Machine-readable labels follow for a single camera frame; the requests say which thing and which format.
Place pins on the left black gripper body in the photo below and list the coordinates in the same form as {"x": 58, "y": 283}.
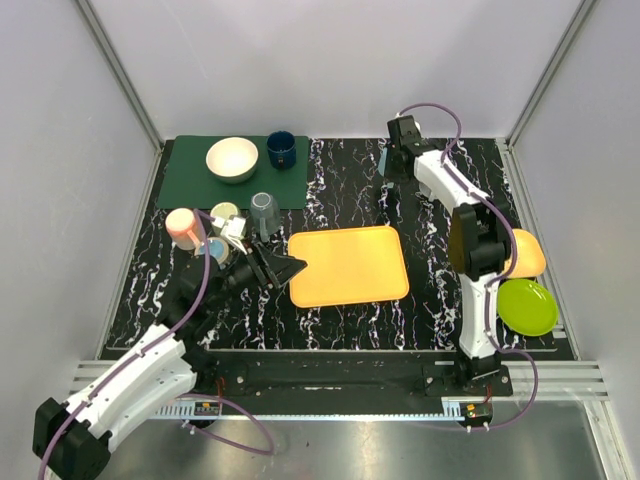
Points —
{"x": 260, "y": 266}

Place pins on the dark green mat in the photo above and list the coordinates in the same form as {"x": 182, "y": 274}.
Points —
{"x": 189, "y": 183}

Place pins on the light green mug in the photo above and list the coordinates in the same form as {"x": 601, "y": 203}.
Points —
{"x": 223, "y": 210}

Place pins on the cream bowl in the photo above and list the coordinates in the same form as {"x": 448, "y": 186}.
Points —
{"x": 232, "y": 160}

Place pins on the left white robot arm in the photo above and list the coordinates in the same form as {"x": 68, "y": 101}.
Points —
{"x": 75, "y": 439}

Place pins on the white interior grey mug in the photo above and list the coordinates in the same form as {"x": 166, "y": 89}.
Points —
{"x": 265, "y": 214}

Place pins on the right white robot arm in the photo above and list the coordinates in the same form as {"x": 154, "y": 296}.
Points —
{"x": 479, "y": 245}

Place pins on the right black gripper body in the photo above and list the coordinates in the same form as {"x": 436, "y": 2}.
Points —
{"x": 391, "y": 171}

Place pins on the lime green plate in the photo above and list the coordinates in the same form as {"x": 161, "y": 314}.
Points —
{"x": 526, "y": 307}

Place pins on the orange interior blue mug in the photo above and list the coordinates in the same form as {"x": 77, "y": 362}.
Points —
{"x": 218, "y": 249}

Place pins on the dark blue mug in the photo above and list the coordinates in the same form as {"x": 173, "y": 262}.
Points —
{"x": 281, "y": 149}

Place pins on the yellow square plate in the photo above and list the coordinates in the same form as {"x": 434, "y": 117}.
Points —
{"x": 531, "y": 261}

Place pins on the light blue footed mug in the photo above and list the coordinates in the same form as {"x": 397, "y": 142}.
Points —
{"x": 427, "y": 192}

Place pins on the orange plastic tray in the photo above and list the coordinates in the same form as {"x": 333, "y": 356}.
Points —
{"x": 348, "y": 266}

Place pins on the pink mug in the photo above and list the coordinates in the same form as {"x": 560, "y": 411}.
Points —
{"x": 184, "y": 230}

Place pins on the white mug blue handle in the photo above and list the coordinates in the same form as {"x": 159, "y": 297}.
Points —
{"x": 382, "y": 163}

